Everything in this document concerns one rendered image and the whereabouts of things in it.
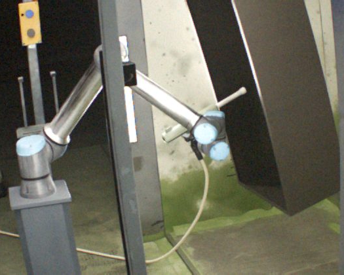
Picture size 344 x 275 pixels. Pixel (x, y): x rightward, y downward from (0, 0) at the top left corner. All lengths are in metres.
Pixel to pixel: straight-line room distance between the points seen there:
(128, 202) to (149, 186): 2.08
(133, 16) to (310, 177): 1.44
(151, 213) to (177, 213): 0.17
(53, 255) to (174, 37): 1.49
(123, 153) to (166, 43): 2.03
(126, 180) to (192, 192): 2.20
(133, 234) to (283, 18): 1.33
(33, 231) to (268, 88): 1.30
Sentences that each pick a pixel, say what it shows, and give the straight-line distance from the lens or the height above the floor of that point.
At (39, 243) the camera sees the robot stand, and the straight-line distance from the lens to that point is 3.38.
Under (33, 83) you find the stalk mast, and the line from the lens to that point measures 4.18.
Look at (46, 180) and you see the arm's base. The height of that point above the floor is 0.71.
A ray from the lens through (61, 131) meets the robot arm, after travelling 3.41.
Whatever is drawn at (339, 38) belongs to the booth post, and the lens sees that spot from 1.36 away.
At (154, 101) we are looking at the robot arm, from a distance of 3.06.
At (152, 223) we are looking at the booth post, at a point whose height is 0.12.
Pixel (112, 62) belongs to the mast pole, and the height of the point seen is 1.40.
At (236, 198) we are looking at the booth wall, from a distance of 4.39.
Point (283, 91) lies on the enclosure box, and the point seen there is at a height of 1.06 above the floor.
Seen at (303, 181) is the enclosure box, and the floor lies 0.62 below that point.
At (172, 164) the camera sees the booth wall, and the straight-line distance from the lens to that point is 4.20.
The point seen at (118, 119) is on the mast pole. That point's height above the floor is 1.23.
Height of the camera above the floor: 1.69
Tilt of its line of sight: 15 degrees down
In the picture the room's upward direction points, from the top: 6 degrees counter-clockwise
